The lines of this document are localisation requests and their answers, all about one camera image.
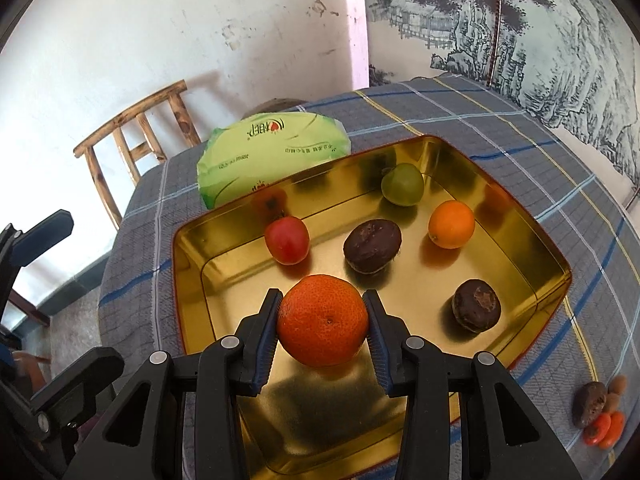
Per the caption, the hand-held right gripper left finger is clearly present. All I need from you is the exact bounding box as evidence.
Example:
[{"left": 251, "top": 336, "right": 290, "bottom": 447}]
[{"left": 65, "top": 287, "right": 285, "bottom": 480}]

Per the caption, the landscape painting wall panel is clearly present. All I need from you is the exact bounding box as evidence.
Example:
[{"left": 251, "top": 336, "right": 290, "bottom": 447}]
[{"left": 360, "top": 0, "right": 640, "bottom": 191}]

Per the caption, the dark brown wrinkled fruit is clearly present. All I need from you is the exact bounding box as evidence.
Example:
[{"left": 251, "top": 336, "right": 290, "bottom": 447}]
[
  {"left": 343, "top": 219, "right": 403, "bottom": 274},
  {"left": 572, "top": 381, "right": 608, "bottom": 430},
  {"left": 451, "top": 279, "right": 502, "bottom": 333}
]

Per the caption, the red round fruit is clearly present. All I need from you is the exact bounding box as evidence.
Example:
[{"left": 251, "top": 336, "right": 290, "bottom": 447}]
[
  {"left": 582, "top": 412, "right": 612, "bottom": 447},
  {"left": 264, "top": 216, "right": 310, "bottom": 265}
]

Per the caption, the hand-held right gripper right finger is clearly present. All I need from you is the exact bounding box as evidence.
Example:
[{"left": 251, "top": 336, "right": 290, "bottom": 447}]
[{"left": 362, "top": 288, "right": 583, "bottom": 480}]

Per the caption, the small smooth orange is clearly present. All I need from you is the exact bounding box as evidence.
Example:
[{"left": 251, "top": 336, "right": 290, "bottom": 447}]
[{"left": 428, "top": 200, "right": 476, "bottom": 250}]

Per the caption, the wooden chair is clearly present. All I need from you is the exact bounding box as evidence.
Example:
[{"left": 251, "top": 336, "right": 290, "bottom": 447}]
[{"left": 73, "top": 79, "right": 202, "bottom": 231}]

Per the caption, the large orange tangerine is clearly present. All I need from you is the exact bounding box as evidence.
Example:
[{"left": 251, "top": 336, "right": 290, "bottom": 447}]
[{"left": 276, "top": 274, "right": 370, "bottom": 367}]

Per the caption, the red tin box gold inside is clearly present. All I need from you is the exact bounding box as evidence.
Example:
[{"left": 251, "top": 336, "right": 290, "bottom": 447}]
[{"left": 171, "top": 135, "right": 572, "bottom": 480}]

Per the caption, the dark red wooden furniture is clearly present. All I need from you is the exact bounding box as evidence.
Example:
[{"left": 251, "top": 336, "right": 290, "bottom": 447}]
[{"left": 5, "top": 287, "right": 52, "bottom": 331}]

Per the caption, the green round fruit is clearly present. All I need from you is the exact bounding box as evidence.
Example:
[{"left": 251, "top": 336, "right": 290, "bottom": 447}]
[{"left": 381, "top": 162, "right": 425, "bottom": 207}]

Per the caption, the green tissue packet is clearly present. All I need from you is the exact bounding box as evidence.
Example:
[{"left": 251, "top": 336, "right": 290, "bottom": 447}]
[{"left": 196, "top": 111, "right": 352, "bottom": 211}]

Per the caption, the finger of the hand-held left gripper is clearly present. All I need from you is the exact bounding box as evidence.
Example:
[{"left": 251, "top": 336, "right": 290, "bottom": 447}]
[
  {"left": 20, "top": 347, "right": 126, "bottom": 443},
  {"left": 0, "top": 209, "right": 75, "bottom": 311}
]

